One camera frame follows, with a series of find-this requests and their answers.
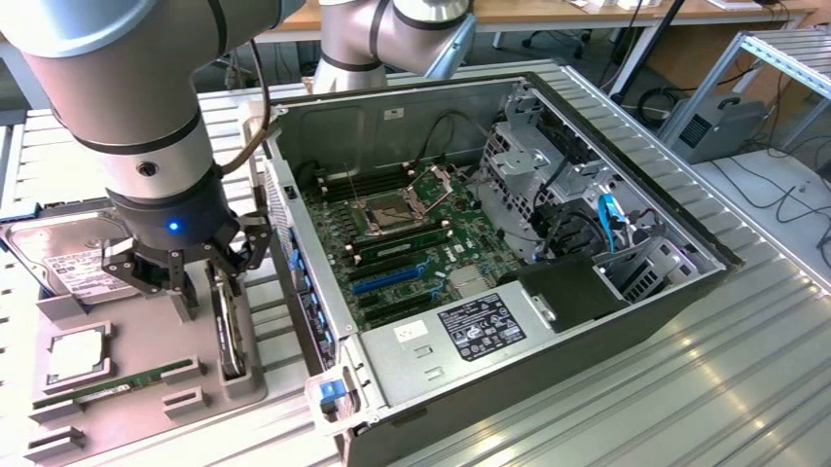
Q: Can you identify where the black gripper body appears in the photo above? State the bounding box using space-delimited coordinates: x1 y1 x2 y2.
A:
107 167 240 268

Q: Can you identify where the graphics card with metal bracket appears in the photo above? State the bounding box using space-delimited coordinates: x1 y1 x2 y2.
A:
205 260 253 383

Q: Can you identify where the hard disk with blue caddy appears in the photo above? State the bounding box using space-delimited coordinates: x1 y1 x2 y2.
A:
0 203 137 305

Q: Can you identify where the grey parts rack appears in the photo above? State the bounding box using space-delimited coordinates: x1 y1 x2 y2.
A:
23 211 272 463

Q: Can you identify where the silver CPU chip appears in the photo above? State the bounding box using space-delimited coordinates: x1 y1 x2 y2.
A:
45 333 109 380

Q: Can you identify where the RAM slot with white clips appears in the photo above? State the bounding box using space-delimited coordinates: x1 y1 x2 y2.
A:
324 178 417 204
320 167 411 194
349 219 445 248

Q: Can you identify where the black expansion slot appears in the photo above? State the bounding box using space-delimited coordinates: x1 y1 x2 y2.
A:
361 302 437 330
347 252 417 284
359 290 435 317

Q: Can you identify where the CPU socket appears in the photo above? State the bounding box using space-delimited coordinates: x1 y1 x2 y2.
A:
353 187 433 239

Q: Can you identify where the blue expansion slot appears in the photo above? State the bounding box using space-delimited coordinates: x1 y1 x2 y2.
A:
352 269 421 296

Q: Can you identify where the green RAM stick with label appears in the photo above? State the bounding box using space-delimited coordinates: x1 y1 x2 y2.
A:
356 229 455 262

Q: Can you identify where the open metal socket cover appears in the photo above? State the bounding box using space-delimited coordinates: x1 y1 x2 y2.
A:
404 162 462 216

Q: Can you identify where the silver finned heatsink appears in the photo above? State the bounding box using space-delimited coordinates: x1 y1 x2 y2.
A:
447 267 492 301

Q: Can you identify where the green motherboard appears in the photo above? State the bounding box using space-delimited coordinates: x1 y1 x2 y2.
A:
301 162 527 332

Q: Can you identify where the grey power supply unit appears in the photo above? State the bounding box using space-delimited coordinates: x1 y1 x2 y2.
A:
353 279 560 410

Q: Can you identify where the silver perforated disk bay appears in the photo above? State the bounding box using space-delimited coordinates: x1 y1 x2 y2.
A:
479 82 624 254

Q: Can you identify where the black plastic cover box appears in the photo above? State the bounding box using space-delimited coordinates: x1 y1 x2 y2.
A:
503 255 631 335

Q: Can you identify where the open black PC case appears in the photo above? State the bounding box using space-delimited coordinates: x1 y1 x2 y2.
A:
236 70 748 467

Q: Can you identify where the silver slotted disk bay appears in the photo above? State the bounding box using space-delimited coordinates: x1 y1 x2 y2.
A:
594 237 712 303

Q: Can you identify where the office chair with star base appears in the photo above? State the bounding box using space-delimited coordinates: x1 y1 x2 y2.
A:
522 28 594 60

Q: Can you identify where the wooden desk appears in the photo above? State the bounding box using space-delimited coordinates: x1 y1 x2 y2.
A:
0 0 819 111

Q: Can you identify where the black slanted pole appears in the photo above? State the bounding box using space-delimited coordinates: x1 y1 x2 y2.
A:
610 0 687 103

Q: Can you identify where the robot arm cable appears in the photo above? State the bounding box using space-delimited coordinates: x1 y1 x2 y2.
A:
217 38 273 174

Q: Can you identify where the black looped wire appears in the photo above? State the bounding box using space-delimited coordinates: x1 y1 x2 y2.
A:
415 111 499 166

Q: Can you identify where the black wire bundle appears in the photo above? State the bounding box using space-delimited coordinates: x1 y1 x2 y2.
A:
535 201 610 262

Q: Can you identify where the blue flat wire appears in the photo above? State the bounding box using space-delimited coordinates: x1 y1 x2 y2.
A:
596 192 628 254

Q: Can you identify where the coiled black cable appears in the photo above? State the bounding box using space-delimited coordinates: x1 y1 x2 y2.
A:
638 86 678 124

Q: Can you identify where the grey box with black handle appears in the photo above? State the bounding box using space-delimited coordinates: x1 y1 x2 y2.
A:
659 94 771 165

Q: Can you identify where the black floor cable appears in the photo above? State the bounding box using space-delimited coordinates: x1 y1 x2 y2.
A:
710 155 831 231

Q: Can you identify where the aluminium slat frame table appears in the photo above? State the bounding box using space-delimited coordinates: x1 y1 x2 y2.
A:
667 26 831 153

